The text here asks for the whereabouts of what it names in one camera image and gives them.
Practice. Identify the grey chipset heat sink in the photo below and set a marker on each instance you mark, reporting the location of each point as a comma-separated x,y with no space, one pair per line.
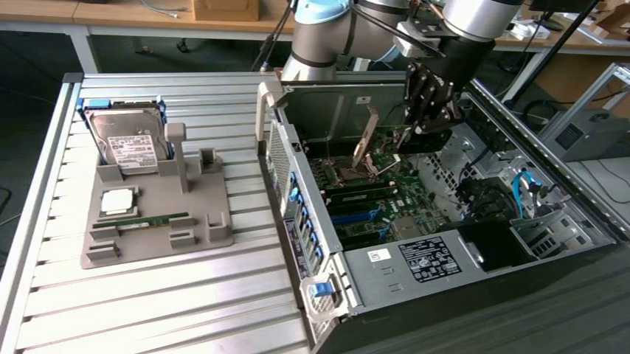
409,228

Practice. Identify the hard disk in blue carrier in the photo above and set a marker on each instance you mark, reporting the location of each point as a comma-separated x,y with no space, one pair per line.
129,136

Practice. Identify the folded cardboard packaging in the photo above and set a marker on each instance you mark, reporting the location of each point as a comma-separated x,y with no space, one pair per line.
616,26

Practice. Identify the white small boxes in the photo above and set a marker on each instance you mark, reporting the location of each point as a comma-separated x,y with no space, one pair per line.
534,33

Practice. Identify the CPU socket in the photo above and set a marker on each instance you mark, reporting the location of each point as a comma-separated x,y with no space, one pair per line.
352,175

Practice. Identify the black monitor stand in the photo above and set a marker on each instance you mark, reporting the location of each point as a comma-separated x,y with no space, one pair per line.
552,24

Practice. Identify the black stand pole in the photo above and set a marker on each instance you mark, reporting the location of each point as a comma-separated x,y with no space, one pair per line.
556,48

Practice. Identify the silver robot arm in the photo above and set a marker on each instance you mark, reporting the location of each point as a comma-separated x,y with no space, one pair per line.
320,37

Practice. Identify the green RAM stick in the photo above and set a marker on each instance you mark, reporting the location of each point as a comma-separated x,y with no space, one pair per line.
147,222

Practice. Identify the graphics card with metal bracket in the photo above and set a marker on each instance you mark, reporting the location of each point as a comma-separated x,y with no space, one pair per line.
365,144

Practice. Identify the wooden desk white frame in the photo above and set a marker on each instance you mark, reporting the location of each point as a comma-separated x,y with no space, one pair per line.
39,14

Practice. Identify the blue expansion slot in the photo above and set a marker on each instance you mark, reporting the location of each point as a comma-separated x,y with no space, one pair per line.
352,218

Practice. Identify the black labelled RAM stick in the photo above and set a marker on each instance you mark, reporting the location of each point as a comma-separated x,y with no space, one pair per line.
362,195

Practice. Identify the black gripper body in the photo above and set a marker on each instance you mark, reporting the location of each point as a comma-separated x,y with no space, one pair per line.
462,60

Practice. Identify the blue case latch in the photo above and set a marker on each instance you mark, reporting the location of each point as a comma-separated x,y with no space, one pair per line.
320,289

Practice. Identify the green motherboard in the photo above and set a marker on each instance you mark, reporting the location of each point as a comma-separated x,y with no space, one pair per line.
418,191

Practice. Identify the grey power supply unit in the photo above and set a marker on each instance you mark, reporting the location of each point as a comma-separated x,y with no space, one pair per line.
384,280

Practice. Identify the silver CPU chip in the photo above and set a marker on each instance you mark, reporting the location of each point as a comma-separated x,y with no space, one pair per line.
118,203

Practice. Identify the grey plastic parts rack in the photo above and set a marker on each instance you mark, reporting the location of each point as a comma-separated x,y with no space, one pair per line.
158,206

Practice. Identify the brown cardboard box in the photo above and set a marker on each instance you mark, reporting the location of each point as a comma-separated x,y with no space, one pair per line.
223,9

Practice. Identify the open metal socket cover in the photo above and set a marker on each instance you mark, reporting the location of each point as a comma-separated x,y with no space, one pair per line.
392,162

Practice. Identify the aluminium profile frame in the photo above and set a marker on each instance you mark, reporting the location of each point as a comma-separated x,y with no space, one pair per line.
603,79

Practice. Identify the thin socket locking lever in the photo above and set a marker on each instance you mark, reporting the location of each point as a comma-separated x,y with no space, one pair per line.
329,147

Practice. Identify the grey tower computer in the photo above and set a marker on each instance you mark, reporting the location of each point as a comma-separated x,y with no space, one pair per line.
601,140

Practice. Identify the grey plastic disk bay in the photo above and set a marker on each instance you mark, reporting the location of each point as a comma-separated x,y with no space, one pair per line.
552,232

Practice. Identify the open black PC case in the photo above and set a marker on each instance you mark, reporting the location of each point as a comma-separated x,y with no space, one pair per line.
468,317

